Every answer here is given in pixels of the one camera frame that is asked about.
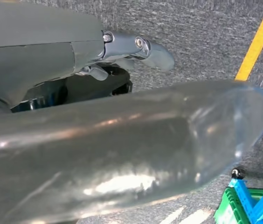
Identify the yellow floor tape square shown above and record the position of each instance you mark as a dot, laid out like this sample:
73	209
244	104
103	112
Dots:
257	40

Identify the green plastic crate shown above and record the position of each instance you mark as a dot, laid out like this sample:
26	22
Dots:
225	210

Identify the black robot body part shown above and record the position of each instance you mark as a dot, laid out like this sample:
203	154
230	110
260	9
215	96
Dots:
75	88

